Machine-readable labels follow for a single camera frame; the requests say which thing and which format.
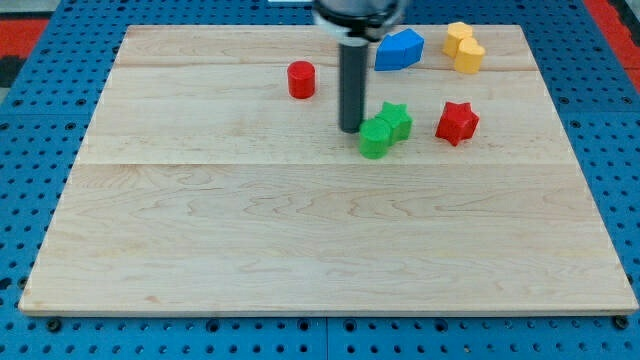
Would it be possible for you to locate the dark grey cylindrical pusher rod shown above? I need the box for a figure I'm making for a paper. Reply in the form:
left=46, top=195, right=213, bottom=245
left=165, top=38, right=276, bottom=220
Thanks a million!
left=338, top=38, right=369, bottom=133

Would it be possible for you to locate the light wooden board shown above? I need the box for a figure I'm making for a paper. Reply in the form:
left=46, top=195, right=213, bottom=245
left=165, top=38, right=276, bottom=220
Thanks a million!
left=19, top=25, right=638, bottom=317

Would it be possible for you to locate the yellow hexagon block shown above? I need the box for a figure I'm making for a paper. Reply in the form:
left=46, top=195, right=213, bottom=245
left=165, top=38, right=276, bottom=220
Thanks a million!
left=442, top=22, right=473, bottom=58

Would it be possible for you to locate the green star block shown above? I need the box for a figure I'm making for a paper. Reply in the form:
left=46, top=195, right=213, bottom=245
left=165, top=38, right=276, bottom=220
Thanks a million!
left=376, top=102, right=413, bottom=145

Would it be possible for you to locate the green cylinder block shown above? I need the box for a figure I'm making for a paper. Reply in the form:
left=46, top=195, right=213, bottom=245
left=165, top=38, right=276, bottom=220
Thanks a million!
left=359, top=118, right=391, bottom=159

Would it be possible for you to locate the yellow heart block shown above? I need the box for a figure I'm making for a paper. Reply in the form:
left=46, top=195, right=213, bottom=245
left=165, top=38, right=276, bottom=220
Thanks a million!
left=454, top=37, right=486, bottom=74

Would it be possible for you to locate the red star block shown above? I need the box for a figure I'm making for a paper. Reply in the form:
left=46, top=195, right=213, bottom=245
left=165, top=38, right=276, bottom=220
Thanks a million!
left=435, top=101, right=479, bottom=147

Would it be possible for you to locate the red cylinder block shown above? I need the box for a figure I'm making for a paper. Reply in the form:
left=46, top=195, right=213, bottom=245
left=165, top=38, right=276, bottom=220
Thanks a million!
left=287, top=61, right=316, bottom=99

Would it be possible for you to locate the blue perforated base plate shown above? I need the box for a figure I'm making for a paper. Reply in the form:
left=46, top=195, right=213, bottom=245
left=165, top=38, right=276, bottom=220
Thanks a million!
left=1, top=1, right=639, bottom=359

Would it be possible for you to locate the blue pentagon block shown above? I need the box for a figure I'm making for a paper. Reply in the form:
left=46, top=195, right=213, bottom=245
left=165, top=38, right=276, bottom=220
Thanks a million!
left=374, top=28, right=425, bottom=71

